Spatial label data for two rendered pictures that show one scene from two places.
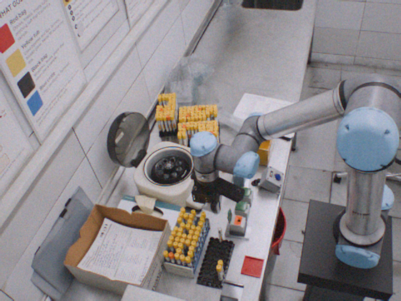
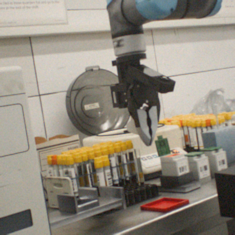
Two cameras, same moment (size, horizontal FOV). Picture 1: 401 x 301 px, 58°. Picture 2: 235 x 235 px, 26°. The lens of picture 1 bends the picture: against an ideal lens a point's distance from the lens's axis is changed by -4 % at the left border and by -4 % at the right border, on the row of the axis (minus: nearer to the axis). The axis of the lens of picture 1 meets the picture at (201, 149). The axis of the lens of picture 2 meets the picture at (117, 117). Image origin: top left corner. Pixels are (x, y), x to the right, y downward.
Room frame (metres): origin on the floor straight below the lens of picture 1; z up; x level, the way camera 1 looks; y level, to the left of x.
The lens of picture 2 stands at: (-0.34, -0.49, 1.11)
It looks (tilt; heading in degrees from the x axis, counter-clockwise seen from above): 3 degrees down; 27
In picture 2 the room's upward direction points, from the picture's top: 9 degrees counter-clockwise
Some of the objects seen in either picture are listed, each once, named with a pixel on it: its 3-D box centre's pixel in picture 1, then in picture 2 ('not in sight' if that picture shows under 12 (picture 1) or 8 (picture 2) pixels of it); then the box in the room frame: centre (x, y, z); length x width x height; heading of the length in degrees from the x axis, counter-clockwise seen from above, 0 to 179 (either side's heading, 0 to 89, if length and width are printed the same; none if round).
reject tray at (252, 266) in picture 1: (252, 266); (164, 204); (0.56, -0.11, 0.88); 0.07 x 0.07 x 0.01; 66
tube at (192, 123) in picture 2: not in sight; (195, 138); (1.12, 0.00, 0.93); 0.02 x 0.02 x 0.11
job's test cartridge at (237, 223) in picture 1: (237, 224); (174, 169); (0.70, -0.09, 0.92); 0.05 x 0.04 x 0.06; 68
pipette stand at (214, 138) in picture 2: (240, 174); (221, 148); (0.93, -0.13, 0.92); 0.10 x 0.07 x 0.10; 163
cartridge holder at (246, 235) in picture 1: (238, 229); (177, 181); (0.70, -0.09, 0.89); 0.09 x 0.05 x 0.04; 69
